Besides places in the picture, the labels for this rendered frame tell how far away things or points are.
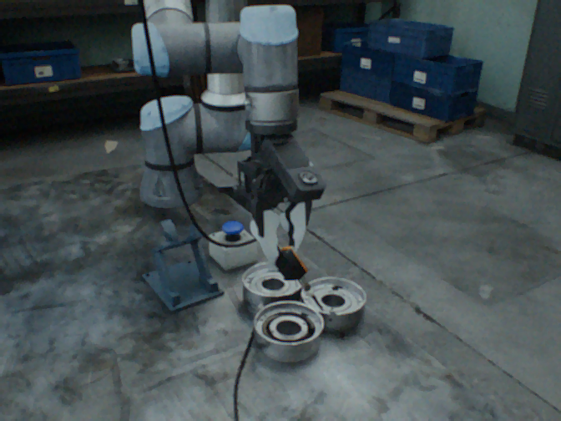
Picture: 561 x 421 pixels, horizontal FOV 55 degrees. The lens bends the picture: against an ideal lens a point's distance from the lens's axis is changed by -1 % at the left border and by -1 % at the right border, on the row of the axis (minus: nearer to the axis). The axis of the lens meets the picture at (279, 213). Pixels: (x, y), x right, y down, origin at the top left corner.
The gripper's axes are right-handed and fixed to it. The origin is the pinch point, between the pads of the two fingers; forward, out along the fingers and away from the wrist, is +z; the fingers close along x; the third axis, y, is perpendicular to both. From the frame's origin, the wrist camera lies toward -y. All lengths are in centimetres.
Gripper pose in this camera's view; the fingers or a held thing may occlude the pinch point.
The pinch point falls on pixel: (285, 255)
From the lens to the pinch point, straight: 82.7
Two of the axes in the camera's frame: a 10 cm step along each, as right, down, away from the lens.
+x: -8.6, 2.0, -4.7
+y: -5.1, -2.7, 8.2
